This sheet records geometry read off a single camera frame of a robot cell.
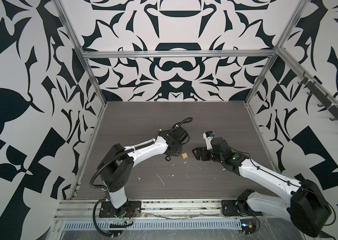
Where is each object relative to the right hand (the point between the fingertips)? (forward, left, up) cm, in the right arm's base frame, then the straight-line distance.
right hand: (198, 149), depth 83 cm
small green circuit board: (-33, -21, -12) cm, 41 cm away
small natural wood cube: (+1, +7, -10) cm, 12 cm away
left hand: (+2, +11, -3) cm, 12 cm away
